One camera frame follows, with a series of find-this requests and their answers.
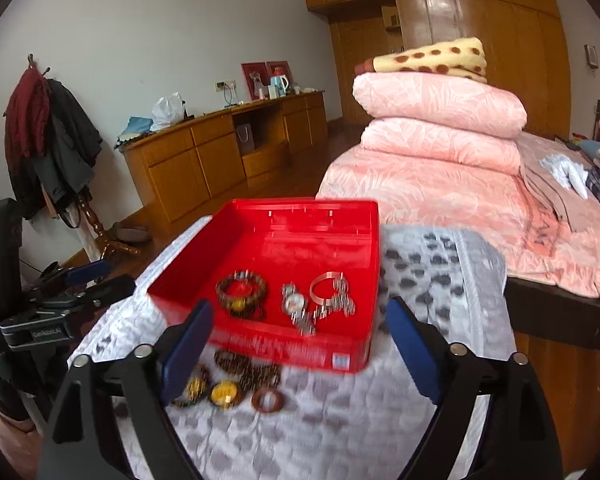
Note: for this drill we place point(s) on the wooden sideboard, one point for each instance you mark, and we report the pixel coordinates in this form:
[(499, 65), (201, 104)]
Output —
[(190, 165)]

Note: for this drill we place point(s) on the wooden wardrobe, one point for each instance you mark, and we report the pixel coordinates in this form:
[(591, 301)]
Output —
[(505, 35)]

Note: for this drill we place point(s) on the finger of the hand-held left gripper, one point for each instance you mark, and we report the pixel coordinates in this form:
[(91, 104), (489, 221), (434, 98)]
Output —
[(112, 287), (87, 271)]

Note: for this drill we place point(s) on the red plastic box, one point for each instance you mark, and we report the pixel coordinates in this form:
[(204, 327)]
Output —
[(305, 245)]

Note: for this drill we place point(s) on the white cloth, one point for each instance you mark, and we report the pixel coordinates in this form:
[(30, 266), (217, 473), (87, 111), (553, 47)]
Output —
[(565, 172)]

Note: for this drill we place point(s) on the spotted yellow pillow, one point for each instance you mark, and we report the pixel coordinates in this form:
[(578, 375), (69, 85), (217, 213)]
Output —
[(430, 60)]

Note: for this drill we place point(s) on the small wall device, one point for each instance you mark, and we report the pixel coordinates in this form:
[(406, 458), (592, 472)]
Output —
[(592, 55)]

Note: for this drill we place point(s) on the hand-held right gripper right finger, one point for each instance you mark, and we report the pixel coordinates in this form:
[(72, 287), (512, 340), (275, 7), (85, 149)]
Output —
[(412, 355)]

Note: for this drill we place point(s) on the white wall socket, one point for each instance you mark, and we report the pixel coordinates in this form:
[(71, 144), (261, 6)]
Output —
[(225, 85)]

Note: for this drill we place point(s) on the dark red hanging garment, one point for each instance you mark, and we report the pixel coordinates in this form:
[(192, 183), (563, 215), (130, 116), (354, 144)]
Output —
[(27, 110)]

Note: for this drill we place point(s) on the folded pink quilt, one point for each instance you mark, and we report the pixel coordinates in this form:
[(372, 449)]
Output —
[(440, 105), (440, 147)]

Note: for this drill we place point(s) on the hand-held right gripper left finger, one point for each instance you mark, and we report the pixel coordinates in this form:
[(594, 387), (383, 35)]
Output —
[(187, 350)]

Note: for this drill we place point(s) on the silver wristwatch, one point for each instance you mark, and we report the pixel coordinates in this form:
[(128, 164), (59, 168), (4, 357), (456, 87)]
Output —
[(295, 302)]

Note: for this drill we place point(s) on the white plastic bag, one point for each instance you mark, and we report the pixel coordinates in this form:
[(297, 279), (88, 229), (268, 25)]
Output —
[(167, 112)]

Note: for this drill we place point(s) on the taupe cloth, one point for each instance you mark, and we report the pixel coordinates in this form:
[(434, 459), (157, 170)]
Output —
[(547, 200)]

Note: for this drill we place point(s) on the grey leaf-print quilted bedspread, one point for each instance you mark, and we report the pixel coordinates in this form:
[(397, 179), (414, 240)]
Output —
[(305, 435)]

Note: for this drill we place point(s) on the grey slipper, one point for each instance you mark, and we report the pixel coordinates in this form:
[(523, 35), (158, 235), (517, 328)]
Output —
[(130, 234)]

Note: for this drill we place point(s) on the wooden coat rack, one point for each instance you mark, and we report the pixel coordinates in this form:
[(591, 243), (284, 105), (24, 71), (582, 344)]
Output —
[(97, 225)]

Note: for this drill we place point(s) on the dark wooden bed frame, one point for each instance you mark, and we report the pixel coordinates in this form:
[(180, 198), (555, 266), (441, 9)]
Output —
[(555, 315)]

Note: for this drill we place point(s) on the blue cloth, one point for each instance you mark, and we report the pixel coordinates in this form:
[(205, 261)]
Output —
[(137, 130)]

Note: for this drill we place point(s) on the silver bangle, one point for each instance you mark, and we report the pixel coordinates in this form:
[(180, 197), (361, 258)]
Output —
[(316, 292)]

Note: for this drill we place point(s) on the dark hanging jackets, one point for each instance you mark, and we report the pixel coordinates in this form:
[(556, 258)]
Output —
[(65, 150)]

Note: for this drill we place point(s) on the red photo frame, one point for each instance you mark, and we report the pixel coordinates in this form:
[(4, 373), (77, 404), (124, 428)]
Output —
[(254, 80), (285, 65)]

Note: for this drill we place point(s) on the grey paper bag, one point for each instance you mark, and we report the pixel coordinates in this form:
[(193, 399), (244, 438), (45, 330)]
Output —
[(245, 139)]

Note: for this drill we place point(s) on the pink bed sheet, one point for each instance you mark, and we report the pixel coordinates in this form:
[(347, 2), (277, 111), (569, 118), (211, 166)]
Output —
[(455, 220)]

